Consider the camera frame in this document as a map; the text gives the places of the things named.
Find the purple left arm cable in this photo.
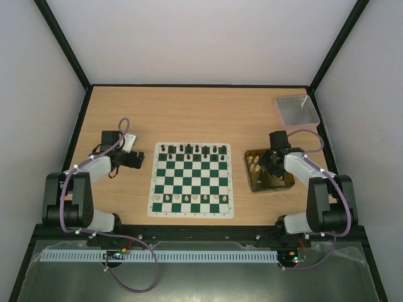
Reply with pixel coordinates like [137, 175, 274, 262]
[59, 118, 160, 292]

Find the black enclosure frame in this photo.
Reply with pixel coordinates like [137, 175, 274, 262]
[6, 0, 390, 302]

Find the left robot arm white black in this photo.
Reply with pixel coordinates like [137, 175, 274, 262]
[42, 131, 144, 233]

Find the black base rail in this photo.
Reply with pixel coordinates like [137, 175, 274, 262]
[34, 223, 368, 252]

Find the gold tin tray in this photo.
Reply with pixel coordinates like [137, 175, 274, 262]
[244, 149, 295, 193]

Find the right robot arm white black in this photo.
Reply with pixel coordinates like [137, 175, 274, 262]
[259, 130, 358, 247]

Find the green white chess board mat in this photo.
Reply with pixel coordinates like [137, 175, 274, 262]
[147, 142, 235, 219]

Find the white slotted cable duct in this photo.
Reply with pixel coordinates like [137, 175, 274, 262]
[39, 250, 278, 264]

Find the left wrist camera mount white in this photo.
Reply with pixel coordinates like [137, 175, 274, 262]
[122, 132, 137, 153]

